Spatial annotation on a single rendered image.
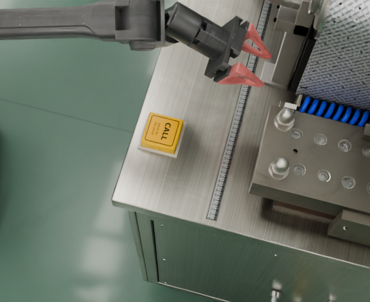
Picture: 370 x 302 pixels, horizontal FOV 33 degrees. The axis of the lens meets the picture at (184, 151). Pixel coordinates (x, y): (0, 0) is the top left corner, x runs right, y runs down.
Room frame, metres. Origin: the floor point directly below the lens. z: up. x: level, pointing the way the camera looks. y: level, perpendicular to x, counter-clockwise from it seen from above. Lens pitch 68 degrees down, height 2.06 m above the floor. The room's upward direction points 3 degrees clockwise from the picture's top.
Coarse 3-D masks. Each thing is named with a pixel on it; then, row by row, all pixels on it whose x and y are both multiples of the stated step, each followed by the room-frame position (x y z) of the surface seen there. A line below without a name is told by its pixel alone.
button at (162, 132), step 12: (156, 120) 0.53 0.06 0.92; (168, 120) 0.53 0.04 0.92; (180, 120) 0.53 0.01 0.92; (144, 132) 0.50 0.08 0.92; (156, 132) 0.51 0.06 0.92; (168, 132) 0.51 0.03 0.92; (180, 132) 0.51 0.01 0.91; (144, 144) 0.48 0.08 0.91; (156, 144) 0.48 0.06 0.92; (168, 144) 0.48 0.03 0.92
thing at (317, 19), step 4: (324, 0) 0.58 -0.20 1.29; (324, 4) 0.57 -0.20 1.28; (320, 8) 0.58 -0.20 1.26; (320, 12) 0.57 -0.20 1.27; (316, 16) 0.59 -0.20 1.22; (320, 16) 0.56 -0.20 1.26; (316, 20) 0.57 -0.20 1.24; (320, 20) 0.56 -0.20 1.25; (316, 24) 0.56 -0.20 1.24; (316, 28) 0.57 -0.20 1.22
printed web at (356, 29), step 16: (336, 0) 0.57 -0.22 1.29; (352, 0) 0.57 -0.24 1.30; (368, 0) 0.57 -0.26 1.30; (336, 16) 0.56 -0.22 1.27; (352, 16) 0.55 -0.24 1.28; (368, 16) 0.55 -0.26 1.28; (336, 32) 0.55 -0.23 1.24; (352, 32) 0.55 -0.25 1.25; (368, 32) 0.54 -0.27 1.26; (352, 48) 0.54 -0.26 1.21; (368, 48) 0.54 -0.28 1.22
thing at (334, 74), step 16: (320, 48) 0.55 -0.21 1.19; (336, 48) 0.55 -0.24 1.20; (320, 64) 0.55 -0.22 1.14; (336, 64) 0.55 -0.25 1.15; (352, 64) 0.54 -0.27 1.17; (368, 64) 0.54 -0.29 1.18; (304, 80) 0.55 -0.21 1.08; (320, 80) 0.55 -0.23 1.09; (336, 80) 0.54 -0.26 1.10; (352, 80) 0.54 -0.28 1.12; (368, 80) 0.53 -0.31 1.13; (304, 96) 0.55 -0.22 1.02; (320, 96) 0.55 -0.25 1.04; (336, 96) 0.54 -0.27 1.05; (352, 96) 0.53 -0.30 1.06; (368, 96) 0.53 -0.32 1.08
